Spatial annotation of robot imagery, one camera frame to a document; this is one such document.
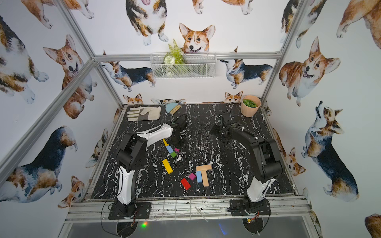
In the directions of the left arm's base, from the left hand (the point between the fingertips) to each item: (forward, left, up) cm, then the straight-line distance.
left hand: (181, 145), depth 97 cm
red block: (-24, -4, -1) cm, 24 cm away
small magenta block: (-20, -7, -1) cm, 21 cm away
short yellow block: (-3, +8, +9) cm, 12 cm away
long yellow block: (-14, +7, 0) cm, 16 cm away
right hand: (+3, -20, +7) cm, 22 cm away
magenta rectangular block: (-4, +2, +1) cm, 4 cm away
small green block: (-7, +4, 0) cm, 8 cm away
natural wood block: (-22, -15, 0) cm, 26 cm away
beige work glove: (+28, +30, -1) cm, 41 cm away
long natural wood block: (-15, -14, -1) cm, 21 cm away
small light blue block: (-3, +7, 0) cm, 8 cm away
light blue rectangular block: (-21, -12, 0) cm, 24 cm away
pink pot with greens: (+25, -49, +10) cm, 56 cm away
